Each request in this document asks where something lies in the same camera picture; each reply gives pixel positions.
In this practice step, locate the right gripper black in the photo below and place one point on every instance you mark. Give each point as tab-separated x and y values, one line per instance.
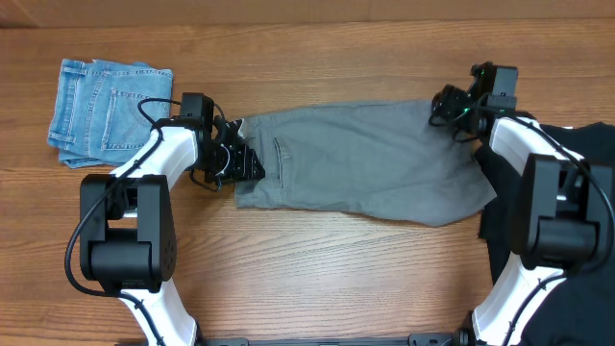
447	107

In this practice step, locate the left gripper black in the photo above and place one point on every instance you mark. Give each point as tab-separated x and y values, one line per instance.
242	168

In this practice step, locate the grey shorts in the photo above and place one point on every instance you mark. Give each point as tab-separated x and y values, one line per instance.
380	158

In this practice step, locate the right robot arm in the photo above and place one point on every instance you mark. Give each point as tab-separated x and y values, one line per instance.
562	220

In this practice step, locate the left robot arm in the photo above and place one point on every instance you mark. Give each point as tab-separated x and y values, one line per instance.
125	245

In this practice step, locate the folded blue denim jeans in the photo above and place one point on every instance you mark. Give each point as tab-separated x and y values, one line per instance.
103	110

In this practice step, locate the black garment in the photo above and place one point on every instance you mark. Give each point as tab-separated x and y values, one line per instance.
580	311

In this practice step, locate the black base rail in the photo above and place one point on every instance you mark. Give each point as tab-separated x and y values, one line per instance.
437	339

